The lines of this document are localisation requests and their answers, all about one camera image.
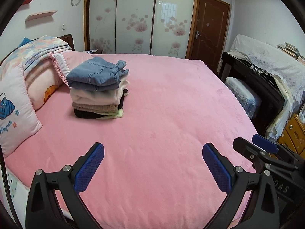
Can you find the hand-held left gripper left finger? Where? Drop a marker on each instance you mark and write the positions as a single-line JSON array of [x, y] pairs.
[[90, 167]]

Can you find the pink pillow with orange print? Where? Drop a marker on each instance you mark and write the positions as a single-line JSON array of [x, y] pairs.
[[40, 88]]

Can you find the wooden headboard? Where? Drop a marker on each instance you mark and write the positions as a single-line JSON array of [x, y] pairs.
[[68, 41]]

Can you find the white wall switch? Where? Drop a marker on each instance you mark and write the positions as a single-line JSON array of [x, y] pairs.
[[63, 26]]

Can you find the pink wall shelf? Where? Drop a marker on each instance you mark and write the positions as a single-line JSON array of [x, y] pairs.
[[40, 15]]

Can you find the blue denim jeans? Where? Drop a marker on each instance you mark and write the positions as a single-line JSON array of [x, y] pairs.
[[95, 72]]

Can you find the beige knit sweater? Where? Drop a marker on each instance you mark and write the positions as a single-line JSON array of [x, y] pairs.
[[93, 107]]

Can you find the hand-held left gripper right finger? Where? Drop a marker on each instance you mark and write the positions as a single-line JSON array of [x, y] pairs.
[[216, 167]]

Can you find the brown wooden door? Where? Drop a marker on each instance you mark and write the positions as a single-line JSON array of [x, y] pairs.
[[209, 28]]

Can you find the pink pillow with bag print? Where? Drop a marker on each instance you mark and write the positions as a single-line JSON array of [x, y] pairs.
[[16, 114]]

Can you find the folded floral blanket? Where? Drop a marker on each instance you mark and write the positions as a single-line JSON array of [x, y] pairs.
[[40, 50]]

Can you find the cream hanging cloth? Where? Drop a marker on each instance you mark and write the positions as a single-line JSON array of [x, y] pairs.
[[278, 114]]

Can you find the red wall shelf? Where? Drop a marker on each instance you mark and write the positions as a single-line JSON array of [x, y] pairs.
[[27, 0]]

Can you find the black folded garment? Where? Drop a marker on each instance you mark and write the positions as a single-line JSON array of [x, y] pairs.
[[83, 114]]

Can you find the pink bed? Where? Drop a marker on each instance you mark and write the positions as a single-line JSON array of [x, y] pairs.
[[154, 124]]

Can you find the stack of books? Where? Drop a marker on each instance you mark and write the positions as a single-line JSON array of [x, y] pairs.
[[292, 50]]

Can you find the covered piano stool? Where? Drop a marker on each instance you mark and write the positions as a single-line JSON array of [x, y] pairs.
[[245, 95]]

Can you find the black piano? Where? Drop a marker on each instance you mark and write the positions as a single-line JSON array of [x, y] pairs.
[[257, 81]]

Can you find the white lace cover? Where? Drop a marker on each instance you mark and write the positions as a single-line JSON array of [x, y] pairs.
[[269, 57]]

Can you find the pink ruffled pillow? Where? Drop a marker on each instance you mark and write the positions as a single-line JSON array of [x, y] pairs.
[[69, 62]]

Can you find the wooden cabinet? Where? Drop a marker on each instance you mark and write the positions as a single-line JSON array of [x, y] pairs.
[[293, 133]]

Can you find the white fleece garment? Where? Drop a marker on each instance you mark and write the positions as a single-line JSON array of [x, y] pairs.
[[95, 96]]

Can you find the light green folded garment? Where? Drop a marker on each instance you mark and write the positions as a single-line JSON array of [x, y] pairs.
[[116, 115]]

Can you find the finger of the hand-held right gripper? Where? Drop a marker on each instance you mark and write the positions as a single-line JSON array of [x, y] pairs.
[[245, 148], [264, 143]]

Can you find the floral sliding wardrobe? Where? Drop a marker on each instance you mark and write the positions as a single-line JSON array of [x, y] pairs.
[[135, 16]]

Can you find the blue cloth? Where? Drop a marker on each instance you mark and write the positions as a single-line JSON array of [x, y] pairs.
[[23, 41]]

